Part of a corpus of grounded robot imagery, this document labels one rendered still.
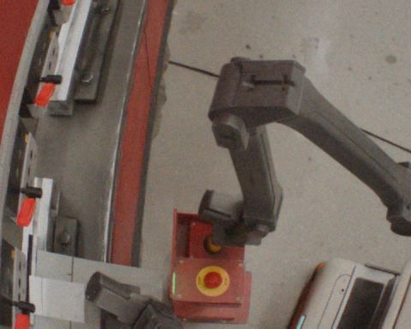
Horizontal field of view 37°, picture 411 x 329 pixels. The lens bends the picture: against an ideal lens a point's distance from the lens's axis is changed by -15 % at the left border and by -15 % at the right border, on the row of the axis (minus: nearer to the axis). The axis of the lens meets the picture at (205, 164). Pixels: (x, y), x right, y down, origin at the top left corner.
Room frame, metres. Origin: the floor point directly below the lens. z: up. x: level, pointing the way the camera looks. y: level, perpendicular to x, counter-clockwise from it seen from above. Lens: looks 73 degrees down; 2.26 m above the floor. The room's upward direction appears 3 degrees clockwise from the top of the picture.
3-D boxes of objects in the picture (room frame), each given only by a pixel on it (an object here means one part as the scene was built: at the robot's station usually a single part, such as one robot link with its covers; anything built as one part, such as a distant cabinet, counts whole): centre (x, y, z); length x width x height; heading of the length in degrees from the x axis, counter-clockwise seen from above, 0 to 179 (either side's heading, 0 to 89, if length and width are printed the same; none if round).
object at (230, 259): (0.25, -0.02, 0.75); 0.20 x 0.16 x 0.18; 0
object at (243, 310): (0.25, -0.05, 0.06); 0.25 x 0.20 x 0.12; 90
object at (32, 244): (0.13, 0.35, 0.98); 0.20 x 0.03 x 0.03; 178
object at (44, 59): (0.48, 0.33, 1.26); 0.15 x 0.09 x 0.17; 178
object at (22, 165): (0.28, 0.34, 1.26); 0.15 x 0.09 x 0.17; 178
